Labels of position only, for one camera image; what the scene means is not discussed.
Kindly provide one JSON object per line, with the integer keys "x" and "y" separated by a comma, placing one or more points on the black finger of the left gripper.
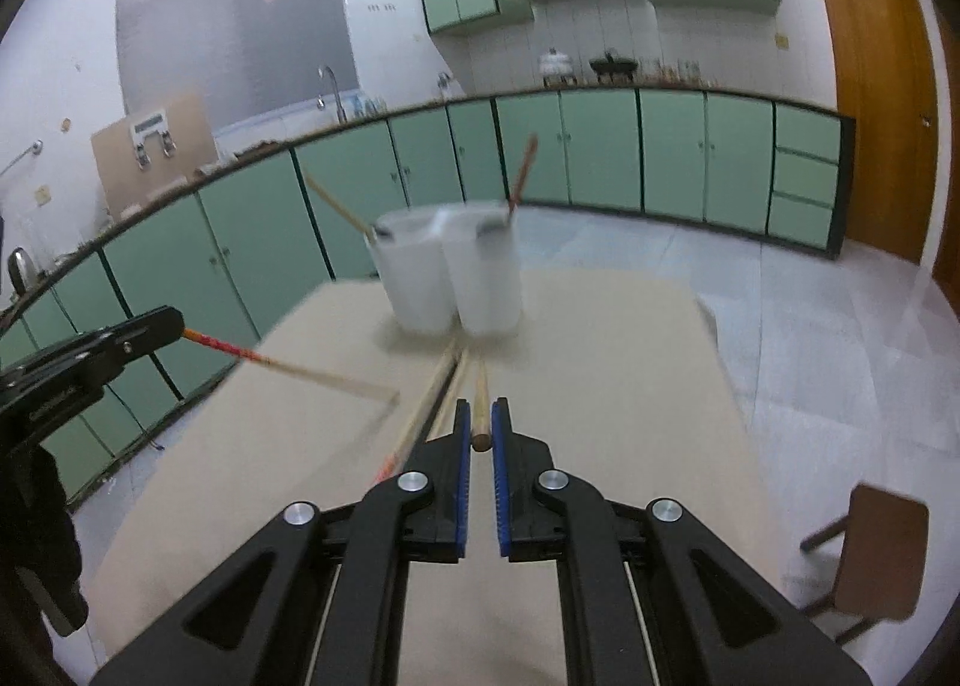
{"x": 118, "y": 345}

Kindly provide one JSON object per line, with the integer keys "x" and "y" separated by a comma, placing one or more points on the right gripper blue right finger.
{"x": 649, "y": 595}

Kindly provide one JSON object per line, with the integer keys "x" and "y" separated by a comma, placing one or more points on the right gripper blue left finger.
{"x": 315, "y": 596}

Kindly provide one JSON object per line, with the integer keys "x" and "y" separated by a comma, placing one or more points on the red end bamboo chopstick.
{"x": 363, "y": 389}

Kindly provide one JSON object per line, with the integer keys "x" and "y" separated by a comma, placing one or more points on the black chopstick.
{"x": 441, "y": 403}

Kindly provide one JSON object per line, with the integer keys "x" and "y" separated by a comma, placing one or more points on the light wooden chopstick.
{"x": 342, "y": 210}

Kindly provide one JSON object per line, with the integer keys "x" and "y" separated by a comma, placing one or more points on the silver metal spoon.
{"x": 492, "y": 227}

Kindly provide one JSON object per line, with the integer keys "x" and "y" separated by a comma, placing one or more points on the plain bamboo chopstick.
{"x": 480, "y": 436}

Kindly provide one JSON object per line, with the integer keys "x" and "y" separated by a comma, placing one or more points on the red patterned wooden chopstick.
{"x": 517, "y": 189}

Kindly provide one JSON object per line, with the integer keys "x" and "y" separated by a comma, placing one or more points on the green lower kitchen cabinets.
{"x": 236, "y": 250}

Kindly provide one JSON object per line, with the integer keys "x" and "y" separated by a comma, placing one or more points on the chrome kitchen faucet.
{"x": 330, "y": 93}

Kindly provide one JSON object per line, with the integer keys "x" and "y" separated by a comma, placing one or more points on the cardboard box with label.
{"x": 145, "y": 155}

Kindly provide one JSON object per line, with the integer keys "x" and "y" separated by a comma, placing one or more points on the brown wooden stool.
{"x": 882, "y": 560}

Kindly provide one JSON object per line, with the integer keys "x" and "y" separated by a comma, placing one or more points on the window with grey blind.
{"x": 244, "y": 58}

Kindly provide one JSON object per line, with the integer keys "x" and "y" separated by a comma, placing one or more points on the white twin utensil holder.
{"x": 438, "y": 274}

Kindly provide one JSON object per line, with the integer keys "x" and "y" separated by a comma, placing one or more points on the white cooking pot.
{"x": 556, "y": 69}

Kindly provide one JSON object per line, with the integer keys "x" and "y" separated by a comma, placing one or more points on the black wok on stove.
{"x": 613, "y": 69}

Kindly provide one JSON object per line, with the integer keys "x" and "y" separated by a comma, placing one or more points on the brown wooden door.
{"x": 885, "y": 81}

